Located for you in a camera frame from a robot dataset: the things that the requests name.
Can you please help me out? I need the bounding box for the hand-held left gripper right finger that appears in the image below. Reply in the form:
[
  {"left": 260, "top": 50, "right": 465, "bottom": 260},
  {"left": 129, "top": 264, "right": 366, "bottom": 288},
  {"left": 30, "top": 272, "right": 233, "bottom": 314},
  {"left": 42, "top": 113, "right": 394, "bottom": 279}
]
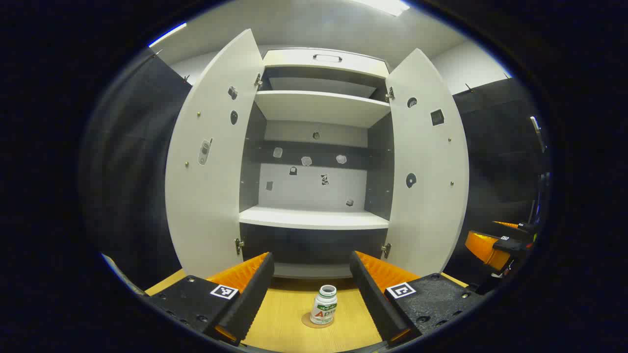
[{"left": 349, "top": 251, "right": 485, "bottom": 348}]

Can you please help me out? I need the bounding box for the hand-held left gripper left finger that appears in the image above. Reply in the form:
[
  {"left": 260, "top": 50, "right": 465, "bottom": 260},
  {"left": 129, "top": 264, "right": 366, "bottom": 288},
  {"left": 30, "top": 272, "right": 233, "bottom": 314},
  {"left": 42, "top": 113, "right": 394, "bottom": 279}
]
[{"left": 146, "top": 252, "right": 275, "bottom": 346}]

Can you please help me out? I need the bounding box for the white bottle with green label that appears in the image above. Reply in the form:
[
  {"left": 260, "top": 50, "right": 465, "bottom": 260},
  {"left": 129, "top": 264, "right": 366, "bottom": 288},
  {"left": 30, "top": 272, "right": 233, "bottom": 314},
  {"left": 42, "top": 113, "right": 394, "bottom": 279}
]
[{"left": 310, "top": 285, "right": 338, "bottom": 326}]

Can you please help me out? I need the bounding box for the round cork coaster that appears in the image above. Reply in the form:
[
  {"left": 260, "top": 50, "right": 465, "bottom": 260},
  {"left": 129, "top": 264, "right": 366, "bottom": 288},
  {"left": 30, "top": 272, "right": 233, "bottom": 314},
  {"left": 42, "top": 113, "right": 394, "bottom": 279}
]
[{"left": 301, "top": 312, "right": 335, "bottom": 329}]

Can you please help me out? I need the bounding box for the black backdrop cloth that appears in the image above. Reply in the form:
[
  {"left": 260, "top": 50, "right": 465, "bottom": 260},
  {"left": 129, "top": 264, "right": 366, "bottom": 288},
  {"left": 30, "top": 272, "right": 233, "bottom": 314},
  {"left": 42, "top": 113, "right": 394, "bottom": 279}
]
[
  {"left": 81, "top": 49, "right": 193, "bottom": 290},
  {"left": 444, "top": 77, "right": 550, "bottom": 287}
]

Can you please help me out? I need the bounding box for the white cabinet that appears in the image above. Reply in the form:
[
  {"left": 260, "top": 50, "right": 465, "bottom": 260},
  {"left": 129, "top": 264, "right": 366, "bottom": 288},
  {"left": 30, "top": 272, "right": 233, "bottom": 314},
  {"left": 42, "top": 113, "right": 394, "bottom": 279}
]
[{"left": 239, "top": 48, "right": 395, "bottom": 280}]

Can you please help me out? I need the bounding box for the white cabinet door with phone sticker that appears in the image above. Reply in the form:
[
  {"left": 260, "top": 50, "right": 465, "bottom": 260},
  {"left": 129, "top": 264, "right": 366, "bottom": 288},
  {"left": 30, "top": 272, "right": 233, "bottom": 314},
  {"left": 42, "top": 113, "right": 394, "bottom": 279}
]
[{"left": 165, "top": 28, "right": 265, "bottom": 280}]

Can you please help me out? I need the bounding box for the ceiling light panel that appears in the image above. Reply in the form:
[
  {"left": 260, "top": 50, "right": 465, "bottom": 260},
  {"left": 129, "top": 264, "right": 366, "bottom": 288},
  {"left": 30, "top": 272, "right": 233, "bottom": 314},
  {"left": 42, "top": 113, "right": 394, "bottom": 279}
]
[{"left": 353, "top": 0, "right": 411, "bottom": 17}]

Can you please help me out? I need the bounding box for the white cabinet door with handle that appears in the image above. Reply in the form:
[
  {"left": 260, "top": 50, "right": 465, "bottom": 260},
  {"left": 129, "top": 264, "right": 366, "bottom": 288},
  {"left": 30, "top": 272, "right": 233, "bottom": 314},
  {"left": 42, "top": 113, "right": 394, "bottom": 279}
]
[{"left": 385, "top": 48, "right": 470, "bottom": 277}]

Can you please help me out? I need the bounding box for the grey metal bracket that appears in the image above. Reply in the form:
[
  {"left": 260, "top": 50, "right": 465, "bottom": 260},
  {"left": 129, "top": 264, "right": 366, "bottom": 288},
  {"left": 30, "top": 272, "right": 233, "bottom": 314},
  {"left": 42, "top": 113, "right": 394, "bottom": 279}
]
[{"left": 529, "top": 115, "right": 547, "bottom": 153}]

